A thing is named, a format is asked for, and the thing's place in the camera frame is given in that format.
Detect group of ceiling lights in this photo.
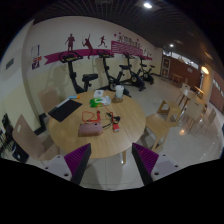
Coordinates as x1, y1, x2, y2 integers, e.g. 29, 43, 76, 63
142, 1, 210, 75

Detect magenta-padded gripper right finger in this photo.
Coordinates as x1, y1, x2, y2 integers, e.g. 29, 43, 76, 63
131, 142, 184, 186

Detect wall posters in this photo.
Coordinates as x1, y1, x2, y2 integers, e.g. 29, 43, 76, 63
30, 44, 43, 71

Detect red charging cable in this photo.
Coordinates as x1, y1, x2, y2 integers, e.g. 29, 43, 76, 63
81, 104, 116, 126

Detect clear white plastic pack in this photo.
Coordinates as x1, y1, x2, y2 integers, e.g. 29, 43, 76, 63
101, 95, 112, 106

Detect round wooden coaster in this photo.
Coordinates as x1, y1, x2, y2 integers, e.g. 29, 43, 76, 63
111, 95, 124, 104

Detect green tissue pack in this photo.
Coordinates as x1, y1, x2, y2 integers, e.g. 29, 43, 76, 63
89, 97, 104, 108

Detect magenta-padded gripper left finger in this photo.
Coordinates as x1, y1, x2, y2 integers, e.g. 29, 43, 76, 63
42, 143, 93, 186

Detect group of dining tables and chairs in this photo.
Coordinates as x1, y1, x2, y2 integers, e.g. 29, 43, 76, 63
171, 73, 219, 134

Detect dark wall sign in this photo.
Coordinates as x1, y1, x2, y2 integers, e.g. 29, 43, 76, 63
5, 58, 15, 70

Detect white cup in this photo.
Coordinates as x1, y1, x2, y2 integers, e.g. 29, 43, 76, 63
114, 84, 125, 100

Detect black cable with plug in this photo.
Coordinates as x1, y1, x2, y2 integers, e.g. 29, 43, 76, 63
101, 111, 122, 130

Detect small white box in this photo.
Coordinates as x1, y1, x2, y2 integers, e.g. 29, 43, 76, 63
93, 89, 105, 99

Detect black exercise bike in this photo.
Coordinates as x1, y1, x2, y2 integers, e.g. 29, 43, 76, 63
96, 49, 133, 98
58, 50, 100, 95
121, 51, 148, 93
137, 54, 156, 85

